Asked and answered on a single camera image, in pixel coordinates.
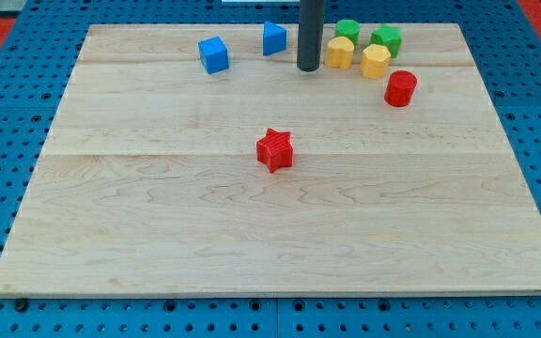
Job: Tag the red star block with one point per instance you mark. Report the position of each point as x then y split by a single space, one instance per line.
275 150

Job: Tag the green star block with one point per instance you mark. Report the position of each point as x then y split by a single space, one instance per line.
388 36

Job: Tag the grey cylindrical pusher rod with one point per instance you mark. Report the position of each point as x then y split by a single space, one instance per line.
310 32

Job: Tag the green cylinder block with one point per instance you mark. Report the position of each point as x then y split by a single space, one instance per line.
349 29

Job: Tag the blue triangle block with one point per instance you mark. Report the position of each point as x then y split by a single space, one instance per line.
274 38

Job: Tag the yellow heart block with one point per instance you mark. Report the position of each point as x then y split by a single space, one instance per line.
340 52

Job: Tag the red cylinder block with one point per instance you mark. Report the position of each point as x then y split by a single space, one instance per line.
400 88

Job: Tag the yellow hexagon block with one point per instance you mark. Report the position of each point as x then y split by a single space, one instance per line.
375 61

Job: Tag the blue cube block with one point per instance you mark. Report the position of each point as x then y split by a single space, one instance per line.
213 55

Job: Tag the light wooden board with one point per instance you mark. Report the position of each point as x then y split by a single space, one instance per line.
148 186

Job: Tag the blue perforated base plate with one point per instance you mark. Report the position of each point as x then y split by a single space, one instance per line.
35 64

